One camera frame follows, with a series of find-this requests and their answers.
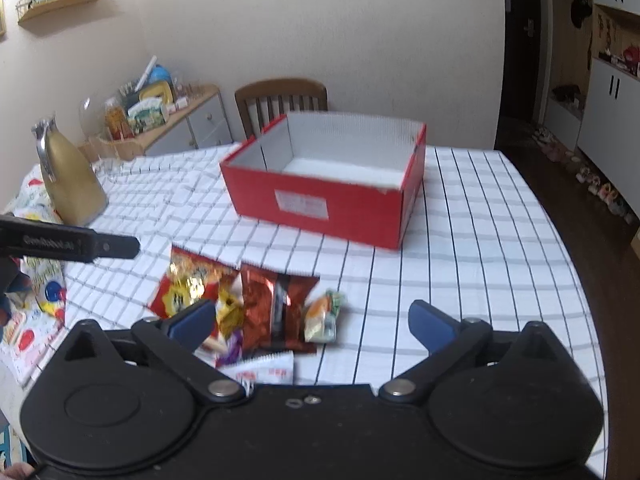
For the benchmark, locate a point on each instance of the orange jelly cup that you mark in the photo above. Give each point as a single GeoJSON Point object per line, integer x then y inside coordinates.
{"type": "Point", "coordinates": [322, 317]}

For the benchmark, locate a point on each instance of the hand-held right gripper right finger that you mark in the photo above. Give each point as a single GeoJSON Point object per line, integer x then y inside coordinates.
{"type": "Point", "coordinates": [432, 325]}

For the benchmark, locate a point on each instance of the gold thermos jug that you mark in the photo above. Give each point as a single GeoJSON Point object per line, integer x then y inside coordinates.
{"type": "Point", "coordinates": [70, 185]}

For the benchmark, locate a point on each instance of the red cardboard box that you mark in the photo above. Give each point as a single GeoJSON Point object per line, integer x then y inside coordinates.
{"type": "Point", "coordinates": [320, 195]}

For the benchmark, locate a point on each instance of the dark bag on shelf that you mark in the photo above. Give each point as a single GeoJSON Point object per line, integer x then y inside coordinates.
{"type": "Point", "coordinates": [567, 92]}

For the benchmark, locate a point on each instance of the small yellow candy packet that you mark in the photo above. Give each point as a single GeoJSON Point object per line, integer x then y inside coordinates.
{"type": "Point", "coordinates": [229, 310]}

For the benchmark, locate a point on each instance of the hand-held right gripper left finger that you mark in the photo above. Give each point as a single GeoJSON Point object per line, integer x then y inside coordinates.
{"type": "Point", "coordinates": [192, 324]}

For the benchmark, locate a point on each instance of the green printed tissue box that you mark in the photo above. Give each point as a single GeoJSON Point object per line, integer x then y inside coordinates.
{"type": "Point", "coordinates": [147, 116]}

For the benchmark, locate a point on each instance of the colourful printed table mat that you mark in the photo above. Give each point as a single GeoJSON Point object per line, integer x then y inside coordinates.
{"type": "Point", "coordinates": [30, 355]}

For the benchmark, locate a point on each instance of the dark red foil snack bag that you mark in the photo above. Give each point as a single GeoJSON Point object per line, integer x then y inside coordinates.
{"type": "Point", "coordinates": [260, 310]}

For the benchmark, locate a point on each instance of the red item on cabinet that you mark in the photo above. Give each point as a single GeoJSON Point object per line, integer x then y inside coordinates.
{"type": "Point", "coordinates": [631, 54]}

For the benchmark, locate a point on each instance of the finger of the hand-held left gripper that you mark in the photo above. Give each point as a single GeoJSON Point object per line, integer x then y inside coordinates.
{"type": "Point", "coordinates": [117, 246]}

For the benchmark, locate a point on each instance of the white stick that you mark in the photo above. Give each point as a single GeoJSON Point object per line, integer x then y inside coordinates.
{"type": "Point", "coordinates": [149, 70]}

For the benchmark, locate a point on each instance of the yellow and red snack jar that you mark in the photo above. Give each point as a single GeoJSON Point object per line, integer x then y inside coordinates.
{"type": "Point", "coordinates": [117, 120]}

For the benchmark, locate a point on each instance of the wooden chair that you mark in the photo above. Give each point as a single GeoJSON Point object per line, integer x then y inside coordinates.
{"type": "Point", "coordinates": [280, 87]}

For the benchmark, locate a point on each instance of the glass dome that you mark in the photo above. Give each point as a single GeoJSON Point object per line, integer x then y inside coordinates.
{"type": "Point", "coordinates": [90, 115]}

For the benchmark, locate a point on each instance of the small purple snack packet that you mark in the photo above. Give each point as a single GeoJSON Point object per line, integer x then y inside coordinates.
{"type": "Point", "coordinates": [232, 352]}

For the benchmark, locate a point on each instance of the yellow tray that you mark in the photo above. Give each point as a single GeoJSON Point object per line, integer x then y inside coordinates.
{"type": "Point", "coordinates": [157, 92]}

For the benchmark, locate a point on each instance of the row of shoes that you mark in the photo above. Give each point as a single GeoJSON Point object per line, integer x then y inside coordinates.
{"type": "Point", "coordinates": [590, 180]}

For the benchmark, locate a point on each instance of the wooden sideboard with grey drawers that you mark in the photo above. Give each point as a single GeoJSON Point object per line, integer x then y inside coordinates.
{"type": "Point", "coordinates": [205, 120]}

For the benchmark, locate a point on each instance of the red and yellow snack bag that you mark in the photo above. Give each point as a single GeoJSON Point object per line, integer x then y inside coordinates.
{"type": "Point", "coordinates": [185, 280]}

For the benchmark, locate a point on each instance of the white zigzag-edged snack packet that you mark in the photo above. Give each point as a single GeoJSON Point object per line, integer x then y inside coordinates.
{"type": "Point", "coordinates": [270, 370]}

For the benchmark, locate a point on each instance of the dark wooden door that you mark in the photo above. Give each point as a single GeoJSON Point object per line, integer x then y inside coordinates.
{"type": "Point", "coordinates": [522, 60]}

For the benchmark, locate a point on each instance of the white hallway cabinet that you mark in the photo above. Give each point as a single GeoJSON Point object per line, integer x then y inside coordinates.
{"type": "Point", "coordinates": [610, 110]}

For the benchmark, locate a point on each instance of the blue container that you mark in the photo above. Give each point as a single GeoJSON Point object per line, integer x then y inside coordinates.
{"type": "Point", "coordinates": [162, 74]}

